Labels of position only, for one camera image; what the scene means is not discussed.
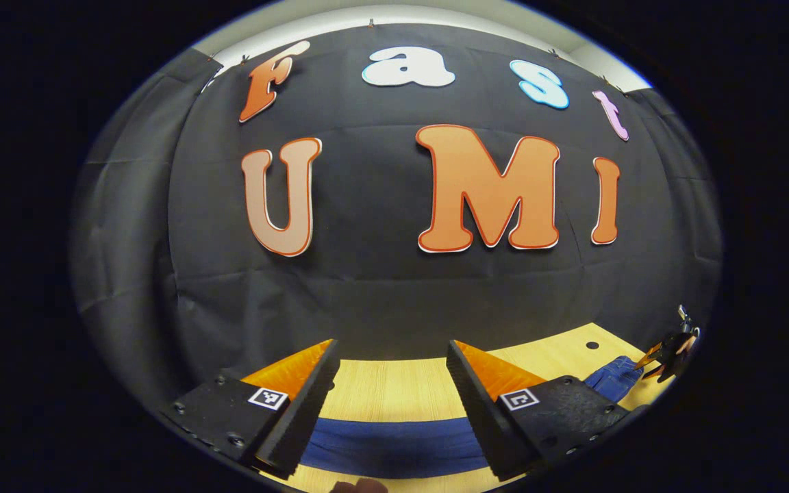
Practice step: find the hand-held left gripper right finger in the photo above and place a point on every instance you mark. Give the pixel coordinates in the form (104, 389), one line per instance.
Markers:
(480, 418)

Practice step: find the blue denim jeans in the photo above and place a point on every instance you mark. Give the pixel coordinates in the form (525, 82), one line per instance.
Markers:
(394, 448)

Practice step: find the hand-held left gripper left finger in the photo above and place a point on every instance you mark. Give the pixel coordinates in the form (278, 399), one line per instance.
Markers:
(305, 411)

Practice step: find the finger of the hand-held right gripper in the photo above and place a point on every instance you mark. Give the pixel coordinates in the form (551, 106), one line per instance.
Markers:
(672, 370)
(672, 346)

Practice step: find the black backdrop cloth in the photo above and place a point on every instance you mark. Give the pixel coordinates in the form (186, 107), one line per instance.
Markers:
(381, 294)

